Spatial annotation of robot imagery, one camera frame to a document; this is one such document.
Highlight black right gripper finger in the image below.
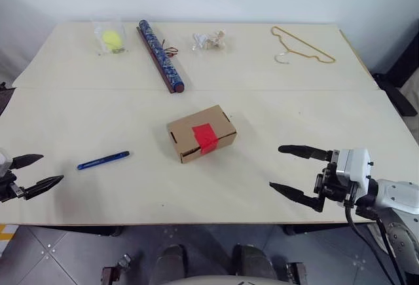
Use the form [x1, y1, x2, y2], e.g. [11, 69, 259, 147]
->
[278, 144, 335, 162]
[268, 181, 325, 214]

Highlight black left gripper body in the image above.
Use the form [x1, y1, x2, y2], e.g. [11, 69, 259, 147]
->
[0, 168, 26, 203]

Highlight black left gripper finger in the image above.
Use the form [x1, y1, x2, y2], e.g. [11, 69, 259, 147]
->
[10, 153, 45, 170]
[21, 175, 65, 200]

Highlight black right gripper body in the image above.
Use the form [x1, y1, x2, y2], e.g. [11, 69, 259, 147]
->
[314, 149, 358, 208]

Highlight small blue object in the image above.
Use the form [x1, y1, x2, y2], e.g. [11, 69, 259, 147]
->
[77, 150, 131, 171]

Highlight brown cardboard box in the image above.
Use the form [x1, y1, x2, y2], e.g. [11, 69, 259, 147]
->
[166, 104, 238, 165]

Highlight black metal stand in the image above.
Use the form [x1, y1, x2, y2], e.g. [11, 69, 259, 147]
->
[0, 81, 17, 117]

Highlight brown wooden foot block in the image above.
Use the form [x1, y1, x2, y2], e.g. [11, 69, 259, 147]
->
[100, 264, 115, 285]
[285, 261, 306, 285]

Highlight dark rounded shape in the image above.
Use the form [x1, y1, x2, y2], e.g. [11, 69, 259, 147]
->
[231, 243, 276, 280]

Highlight red tape strip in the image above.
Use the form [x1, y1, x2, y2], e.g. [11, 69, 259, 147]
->
[191, 123, 219, 155]

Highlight clear plastic bag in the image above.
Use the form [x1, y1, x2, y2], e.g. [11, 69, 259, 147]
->
[92, 18, 129, 57]

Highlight clear bag of wooden pieces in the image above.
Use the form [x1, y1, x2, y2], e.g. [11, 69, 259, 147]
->
[189, 29, 228, 54]

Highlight yellow tennis ball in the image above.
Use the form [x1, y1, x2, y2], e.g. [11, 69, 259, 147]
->
[101, 29, 124, 52]

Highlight blue patterned rolled scroll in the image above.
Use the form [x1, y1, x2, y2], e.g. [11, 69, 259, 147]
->
[136, 19, 186, 94]

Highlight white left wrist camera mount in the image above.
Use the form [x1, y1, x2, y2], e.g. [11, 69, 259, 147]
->
[0, 148, 13, 178]

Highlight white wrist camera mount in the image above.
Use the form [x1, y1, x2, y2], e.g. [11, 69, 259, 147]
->
[335, 147, 379, 198]
[0, 148, 13, 178]

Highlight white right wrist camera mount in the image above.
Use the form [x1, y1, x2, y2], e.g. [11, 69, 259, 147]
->
[335, 147, 379, 198]

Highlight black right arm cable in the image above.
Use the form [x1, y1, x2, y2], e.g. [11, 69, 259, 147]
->
[374, 216, 394, 257]

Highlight gold wire clothes hanger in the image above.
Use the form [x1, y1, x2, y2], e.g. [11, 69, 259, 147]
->
[270, 25, 337, 66]

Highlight red scroll string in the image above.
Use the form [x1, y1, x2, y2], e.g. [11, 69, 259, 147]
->
[161, 38, 181, 58]

